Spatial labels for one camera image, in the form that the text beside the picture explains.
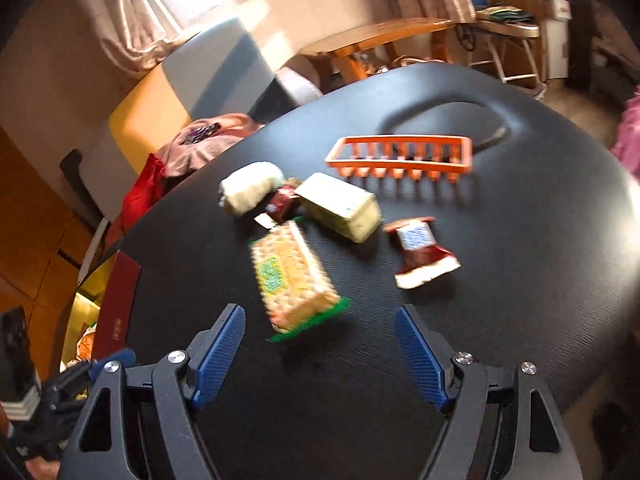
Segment red bag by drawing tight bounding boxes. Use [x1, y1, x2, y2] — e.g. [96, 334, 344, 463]
[121, 154, 168, 233]

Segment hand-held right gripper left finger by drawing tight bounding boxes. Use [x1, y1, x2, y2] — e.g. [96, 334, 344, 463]
[57, 303, 247, 480]

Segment green-edged cracker packet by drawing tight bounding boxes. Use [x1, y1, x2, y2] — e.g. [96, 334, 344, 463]
[248, 217, 352, 344]

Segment pale yellow box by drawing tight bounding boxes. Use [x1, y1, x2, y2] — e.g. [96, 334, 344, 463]
[294, 172, 383, 244]

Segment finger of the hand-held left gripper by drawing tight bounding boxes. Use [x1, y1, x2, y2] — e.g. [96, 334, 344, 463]
[42, 347, 138, 401]
[10, 399, 88, 463]

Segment white soft packet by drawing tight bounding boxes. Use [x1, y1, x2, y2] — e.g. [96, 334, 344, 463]
[217, 161, 287, 218]

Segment grey and yellow armchair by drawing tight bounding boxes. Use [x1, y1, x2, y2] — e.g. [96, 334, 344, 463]
[59, 16, 279, 221]

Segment orange plastic basket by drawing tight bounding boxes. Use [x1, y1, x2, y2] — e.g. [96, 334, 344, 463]
[324, 134, 474, 184]

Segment pink fluffy cloth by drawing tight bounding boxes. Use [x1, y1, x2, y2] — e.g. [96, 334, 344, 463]
[610, 87, 640, 186]

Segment red and white snack packet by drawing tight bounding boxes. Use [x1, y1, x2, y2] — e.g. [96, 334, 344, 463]
[383, 216, 461, 290]

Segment dark red flat box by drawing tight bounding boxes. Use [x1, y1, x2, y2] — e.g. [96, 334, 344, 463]
[95, 251, 145, 362]

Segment wooden table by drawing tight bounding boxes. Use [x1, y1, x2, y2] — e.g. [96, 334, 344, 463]
[299, 16, 453, 83]

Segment small dark red packet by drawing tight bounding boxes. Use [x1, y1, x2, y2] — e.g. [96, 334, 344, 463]
[254, 185, 303, 229]

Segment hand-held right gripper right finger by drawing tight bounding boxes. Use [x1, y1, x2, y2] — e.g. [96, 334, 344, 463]
[394, 304, 583, 480]

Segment white cabinet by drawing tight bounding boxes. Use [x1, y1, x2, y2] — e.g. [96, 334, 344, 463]
[545, 0, 573, 81]

